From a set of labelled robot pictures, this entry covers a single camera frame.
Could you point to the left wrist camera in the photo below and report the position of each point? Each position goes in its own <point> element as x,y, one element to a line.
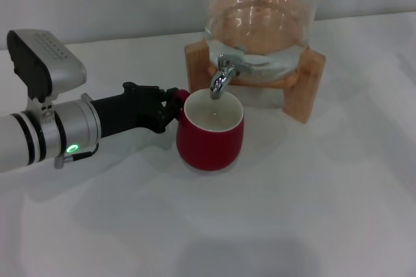
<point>45,62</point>

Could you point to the wooden dispenser stand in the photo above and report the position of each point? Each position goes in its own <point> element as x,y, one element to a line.
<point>198,75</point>

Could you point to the chrome dispenser faucet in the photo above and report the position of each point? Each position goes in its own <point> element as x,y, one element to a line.
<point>218,82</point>

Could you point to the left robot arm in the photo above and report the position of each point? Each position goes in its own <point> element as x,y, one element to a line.
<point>48,134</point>

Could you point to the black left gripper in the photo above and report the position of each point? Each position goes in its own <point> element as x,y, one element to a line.
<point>130,111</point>

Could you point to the glass water dispenser jar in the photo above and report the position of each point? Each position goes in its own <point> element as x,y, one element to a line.
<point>260,13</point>

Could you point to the red ceramic cup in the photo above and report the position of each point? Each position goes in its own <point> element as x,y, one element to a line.
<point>208,150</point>

